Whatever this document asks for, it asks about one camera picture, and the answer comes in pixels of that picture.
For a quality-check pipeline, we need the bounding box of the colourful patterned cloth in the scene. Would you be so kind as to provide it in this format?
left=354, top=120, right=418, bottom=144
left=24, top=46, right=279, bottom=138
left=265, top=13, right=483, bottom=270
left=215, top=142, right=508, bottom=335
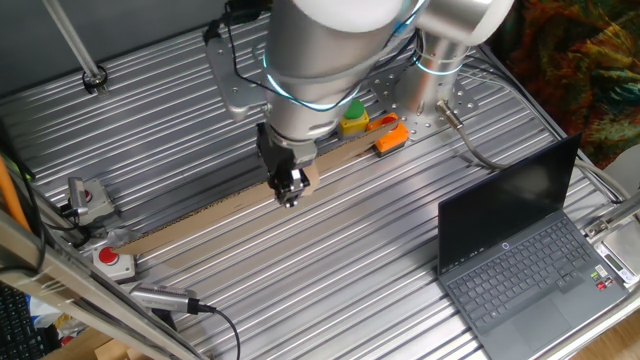
left=478, top=0, right=640, bottom=170

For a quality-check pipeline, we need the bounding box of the dark grey laptop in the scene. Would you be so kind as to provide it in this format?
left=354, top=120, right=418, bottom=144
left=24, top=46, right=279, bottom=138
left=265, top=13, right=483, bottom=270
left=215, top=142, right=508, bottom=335
left=435, top=131, right=631, bottom=360

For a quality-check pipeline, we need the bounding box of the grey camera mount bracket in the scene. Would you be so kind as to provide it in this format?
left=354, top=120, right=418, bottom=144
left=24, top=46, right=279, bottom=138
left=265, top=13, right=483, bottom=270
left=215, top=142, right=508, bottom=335
left=204, top=33, right=274, bottom=123

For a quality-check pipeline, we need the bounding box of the orange box red button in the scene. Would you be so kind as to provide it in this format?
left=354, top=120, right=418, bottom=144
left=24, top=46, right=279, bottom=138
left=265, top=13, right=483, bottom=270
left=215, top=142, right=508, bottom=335
left=365, top=112, right=410, bottom=158

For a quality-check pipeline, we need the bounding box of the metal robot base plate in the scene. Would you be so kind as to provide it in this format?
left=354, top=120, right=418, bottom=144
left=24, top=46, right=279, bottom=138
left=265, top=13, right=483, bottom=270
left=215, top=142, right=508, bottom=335
left=370, top=63, right=480, bottom=142

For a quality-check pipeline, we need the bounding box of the brown cardboard board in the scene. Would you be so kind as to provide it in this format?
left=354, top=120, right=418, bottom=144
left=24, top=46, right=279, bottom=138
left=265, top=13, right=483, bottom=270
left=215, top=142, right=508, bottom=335
left=113, top=118, right=402, bottom=257

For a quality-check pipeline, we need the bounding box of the orange pole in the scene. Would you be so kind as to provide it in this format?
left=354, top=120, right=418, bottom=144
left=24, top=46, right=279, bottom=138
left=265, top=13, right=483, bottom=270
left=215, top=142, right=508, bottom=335
left=0, top=154, right=32, bottom=232

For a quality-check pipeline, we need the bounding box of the black keyboard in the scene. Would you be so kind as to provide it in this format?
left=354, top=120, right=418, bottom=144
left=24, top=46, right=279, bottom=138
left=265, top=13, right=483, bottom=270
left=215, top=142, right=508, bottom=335
left=0, top=283, right=50, bottom=360

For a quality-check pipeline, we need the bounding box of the silver pole with base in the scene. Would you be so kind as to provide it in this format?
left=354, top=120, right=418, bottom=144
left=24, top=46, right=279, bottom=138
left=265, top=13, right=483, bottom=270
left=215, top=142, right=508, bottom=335
left=41, top=0, right=110, bottom=97

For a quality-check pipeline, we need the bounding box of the small silver camera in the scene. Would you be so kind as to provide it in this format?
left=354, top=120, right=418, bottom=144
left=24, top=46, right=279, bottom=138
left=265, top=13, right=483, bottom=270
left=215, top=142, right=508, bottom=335
left=60, top=176, right=91, bottom=219

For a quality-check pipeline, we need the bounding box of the black camera cable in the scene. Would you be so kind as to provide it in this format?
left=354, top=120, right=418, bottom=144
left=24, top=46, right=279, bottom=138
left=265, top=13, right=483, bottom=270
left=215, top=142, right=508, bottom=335
left=196, top=303, right=242, bottom=360

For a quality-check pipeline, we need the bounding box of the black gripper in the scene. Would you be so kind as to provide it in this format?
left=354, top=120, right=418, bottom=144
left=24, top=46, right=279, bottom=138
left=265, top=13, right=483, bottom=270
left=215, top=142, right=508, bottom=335
left=255, top=121, right=319, bottom=210

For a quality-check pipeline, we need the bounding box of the silver camera with cable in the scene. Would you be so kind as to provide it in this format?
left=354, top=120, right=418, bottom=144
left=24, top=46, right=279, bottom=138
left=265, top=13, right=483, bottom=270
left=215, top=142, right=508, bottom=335
left=128, top=282, right=202, bottom=316

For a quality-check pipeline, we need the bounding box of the metal corner bracket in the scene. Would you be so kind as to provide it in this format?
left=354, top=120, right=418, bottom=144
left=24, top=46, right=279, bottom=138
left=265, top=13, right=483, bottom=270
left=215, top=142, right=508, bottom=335
left=582, top=191, right=640, bottom=239

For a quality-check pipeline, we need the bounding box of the yellow box green button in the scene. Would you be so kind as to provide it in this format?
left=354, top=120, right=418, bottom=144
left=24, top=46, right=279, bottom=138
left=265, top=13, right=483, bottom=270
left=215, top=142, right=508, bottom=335
left=338, top=98, right=371, bottom=138

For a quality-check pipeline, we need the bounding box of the brown cardboard box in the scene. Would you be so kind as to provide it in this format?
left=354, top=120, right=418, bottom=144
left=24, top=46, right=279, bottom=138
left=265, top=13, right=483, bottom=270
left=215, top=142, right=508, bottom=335
left=42, top=326, right=152, bottom=360

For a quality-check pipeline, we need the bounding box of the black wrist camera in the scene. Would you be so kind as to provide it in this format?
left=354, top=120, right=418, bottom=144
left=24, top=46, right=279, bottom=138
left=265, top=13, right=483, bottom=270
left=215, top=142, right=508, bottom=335
left=201, top=0, right=275, bottom=45

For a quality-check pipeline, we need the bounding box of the aluminium frame bar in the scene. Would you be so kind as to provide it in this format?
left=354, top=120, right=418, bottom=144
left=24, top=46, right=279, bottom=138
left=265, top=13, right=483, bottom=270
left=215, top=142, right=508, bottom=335
left=0, top=208, right=207, bottom=360

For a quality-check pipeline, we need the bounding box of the grey braided hose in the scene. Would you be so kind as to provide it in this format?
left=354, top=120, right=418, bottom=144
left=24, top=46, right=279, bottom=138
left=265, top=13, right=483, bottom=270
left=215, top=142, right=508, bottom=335
left=435, top=98, right=632, bottom=202

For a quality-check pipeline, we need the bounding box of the grey box flat red button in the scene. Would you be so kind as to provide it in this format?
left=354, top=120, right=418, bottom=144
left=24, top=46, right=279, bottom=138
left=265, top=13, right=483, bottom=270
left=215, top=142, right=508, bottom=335
left=63, top=176, right=116, bottom=227

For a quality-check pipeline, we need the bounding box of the grey box tall red button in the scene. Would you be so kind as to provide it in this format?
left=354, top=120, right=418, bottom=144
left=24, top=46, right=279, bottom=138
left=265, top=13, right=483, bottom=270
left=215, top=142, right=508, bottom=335
left=91, top=243, right=137, bottom=282

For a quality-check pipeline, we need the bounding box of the wooden cube block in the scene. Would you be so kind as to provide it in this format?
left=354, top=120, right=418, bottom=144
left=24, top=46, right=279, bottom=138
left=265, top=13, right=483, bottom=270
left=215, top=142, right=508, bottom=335
left=301, top=161, right=322, bottom=198

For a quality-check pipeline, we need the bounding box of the long black cable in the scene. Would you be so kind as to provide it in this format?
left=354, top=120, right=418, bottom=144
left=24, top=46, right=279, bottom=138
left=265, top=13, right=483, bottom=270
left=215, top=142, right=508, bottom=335
left=223, top=18, right=364, bottom=113

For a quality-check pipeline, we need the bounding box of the silver digital scale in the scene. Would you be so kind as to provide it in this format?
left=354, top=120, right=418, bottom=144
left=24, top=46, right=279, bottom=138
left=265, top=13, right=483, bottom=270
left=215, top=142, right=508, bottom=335
left=593, top=218, right=640, bottom=290

